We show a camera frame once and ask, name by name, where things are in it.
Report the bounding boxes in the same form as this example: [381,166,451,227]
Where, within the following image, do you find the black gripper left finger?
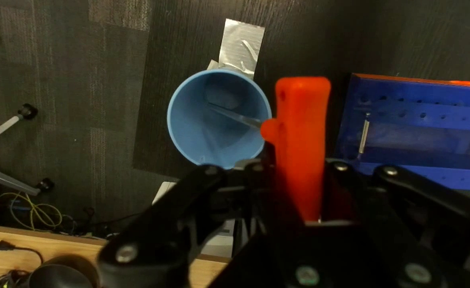
[96,160,277,288]

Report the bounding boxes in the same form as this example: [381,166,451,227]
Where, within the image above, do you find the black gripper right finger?
[323,158,470,288]

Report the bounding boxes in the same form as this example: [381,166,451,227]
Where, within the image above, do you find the orange plastic object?
[259,75,333,224]

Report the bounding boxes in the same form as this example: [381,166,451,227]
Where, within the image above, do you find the large blue plastic cup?
[165,67,275,171]

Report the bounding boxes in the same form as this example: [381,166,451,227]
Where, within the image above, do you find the blue rack with orange base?
[334,72,470,193]

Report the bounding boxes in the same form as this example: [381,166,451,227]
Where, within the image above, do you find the black round knob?
[26,259,95,288]

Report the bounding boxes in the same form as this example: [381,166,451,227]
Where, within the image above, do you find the wooden table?
[0,222,232,288]

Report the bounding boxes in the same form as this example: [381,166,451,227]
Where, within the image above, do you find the grey tripod leg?
[0,161,56,198]
[0,102,40,152]

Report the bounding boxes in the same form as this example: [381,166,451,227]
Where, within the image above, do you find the silver tape patch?
[206,17,267,77]

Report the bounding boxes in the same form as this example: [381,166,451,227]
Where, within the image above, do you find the tangled thin cables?
[0,189,80,233]

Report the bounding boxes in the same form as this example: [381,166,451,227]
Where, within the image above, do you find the black plug with cable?
[0,238,47,265]

